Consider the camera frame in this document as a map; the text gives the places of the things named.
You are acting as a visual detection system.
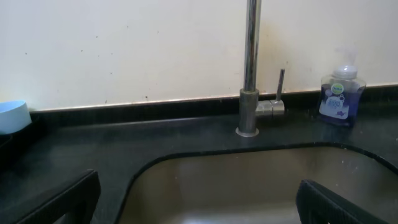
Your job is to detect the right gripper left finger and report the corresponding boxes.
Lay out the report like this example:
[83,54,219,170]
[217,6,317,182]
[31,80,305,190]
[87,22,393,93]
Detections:
[0,169,101,224]

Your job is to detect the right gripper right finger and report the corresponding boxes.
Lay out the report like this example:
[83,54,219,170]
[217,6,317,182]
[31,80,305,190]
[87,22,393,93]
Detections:
[295,179,389,224]

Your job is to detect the black tray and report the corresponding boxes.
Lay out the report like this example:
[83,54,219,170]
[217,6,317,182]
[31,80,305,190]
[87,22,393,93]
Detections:
[0,116,40,166]

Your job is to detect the steel sink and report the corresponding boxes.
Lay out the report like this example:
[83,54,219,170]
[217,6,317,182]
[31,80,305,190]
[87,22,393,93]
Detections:
[116,142,398,224]

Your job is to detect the blue cup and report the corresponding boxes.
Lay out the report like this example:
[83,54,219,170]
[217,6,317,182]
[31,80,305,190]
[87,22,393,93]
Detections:
[0,99,33,135]

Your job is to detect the blue soap bottle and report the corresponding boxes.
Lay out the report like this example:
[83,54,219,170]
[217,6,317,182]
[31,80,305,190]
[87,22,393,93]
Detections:
[317,48,367,127]

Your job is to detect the steel tap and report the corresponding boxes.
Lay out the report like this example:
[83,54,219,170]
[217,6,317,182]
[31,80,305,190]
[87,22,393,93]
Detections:
[235,0,285,138]

